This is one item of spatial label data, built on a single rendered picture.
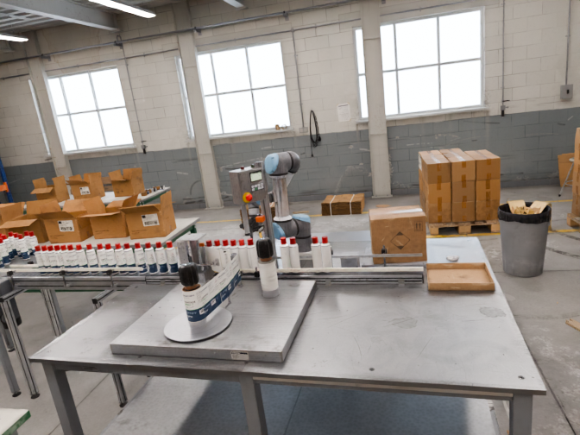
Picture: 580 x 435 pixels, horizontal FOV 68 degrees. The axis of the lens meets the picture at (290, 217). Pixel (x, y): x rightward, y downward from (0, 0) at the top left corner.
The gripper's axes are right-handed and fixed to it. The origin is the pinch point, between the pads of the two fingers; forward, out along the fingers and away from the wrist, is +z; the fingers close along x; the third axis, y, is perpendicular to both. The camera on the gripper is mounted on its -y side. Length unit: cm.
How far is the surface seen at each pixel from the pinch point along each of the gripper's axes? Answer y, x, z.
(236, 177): 11, -63, -38
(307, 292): 48, -74, 25
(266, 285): 28, -80, 20
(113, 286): -80, -44, 20
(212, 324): 9, -105, 34
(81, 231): -187, 71, -21
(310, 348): 54, -113, 43
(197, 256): -17, -57, 5
